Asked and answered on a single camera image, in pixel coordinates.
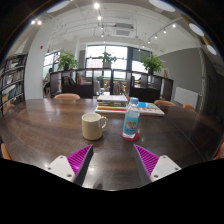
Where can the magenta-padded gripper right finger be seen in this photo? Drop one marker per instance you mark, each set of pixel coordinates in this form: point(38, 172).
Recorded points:
point(165, 166)

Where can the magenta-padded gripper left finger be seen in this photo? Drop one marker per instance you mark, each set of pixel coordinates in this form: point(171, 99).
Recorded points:
point(61, 168)

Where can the clear blue-capped water bottle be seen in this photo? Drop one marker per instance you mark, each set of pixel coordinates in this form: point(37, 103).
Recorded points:
point(131, 121)

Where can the flat round red coaster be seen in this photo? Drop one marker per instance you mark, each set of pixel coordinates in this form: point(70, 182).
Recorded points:
point(136, 137)

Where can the cream ceramic mug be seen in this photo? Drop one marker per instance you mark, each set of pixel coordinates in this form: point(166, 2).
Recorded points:
point(92, 128)

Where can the blue-covered flat book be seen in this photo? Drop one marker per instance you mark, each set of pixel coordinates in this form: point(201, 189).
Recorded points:
point(151, 109)

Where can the orange chairs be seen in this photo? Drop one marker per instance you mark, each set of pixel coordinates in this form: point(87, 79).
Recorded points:
point(66, 96)

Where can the low dark shelf unit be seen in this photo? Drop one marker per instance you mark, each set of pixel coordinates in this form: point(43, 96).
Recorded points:
point(78, 90)

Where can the stack of books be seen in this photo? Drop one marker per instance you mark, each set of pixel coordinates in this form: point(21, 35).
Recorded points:
point(111, 101)

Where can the person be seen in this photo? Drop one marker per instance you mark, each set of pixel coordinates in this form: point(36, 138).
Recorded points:
point(47, 83)

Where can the tall dark bookshelf unit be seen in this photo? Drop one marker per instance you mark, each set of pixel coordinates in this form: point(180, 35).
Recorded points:
point(11, 83)

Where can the green plant in dark pot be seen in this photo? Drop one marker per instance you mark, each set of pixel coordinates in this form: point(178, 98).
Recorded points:
point(152, 63)

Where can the bushy green potted plant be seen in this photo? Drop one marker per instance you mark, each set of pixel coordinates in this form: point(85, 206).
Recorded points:
point(67, 60)

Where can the green plant in white pot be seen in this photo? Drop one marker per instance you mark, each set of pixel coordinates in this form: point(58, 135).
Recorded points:
point(107, 59)

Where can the ceiling air conditioner unit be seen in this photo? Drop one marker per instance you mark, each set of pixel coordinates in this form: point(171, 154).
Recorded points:
point(123, 32)

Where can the ceiling lights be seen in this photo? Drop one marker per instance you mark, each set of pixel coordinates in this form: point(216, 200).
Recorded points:
point(161, 4)

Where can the white wall radiator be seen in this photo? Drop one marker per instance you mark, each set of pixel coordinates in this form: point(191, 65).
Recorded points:
point(186, 96)

